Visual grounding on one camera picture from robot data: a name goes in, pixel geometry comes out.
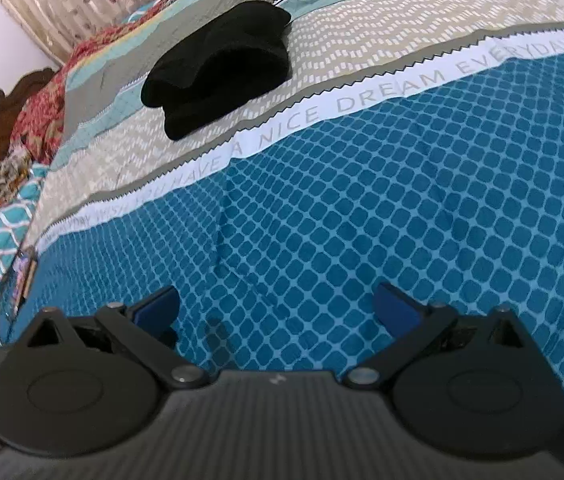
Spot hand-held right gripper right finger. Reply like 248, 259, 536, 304
344, 281, 538, 391

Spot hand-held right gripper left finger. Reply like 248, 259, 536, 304
12, 285, 206, 391

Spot beige floral curtain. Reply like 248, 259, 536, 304
0, 0, 223, 68

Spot black pants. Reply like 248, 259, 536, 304
141, 1, 293, 142

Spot multicolour floral cloth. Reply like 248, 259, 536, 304
0, 152, 34, 207

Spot blue patterned bedspread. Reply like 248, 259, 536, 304
0, 0, 564, 407

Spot red floral blanket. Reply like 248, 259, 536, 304
9, 22, 139, 166

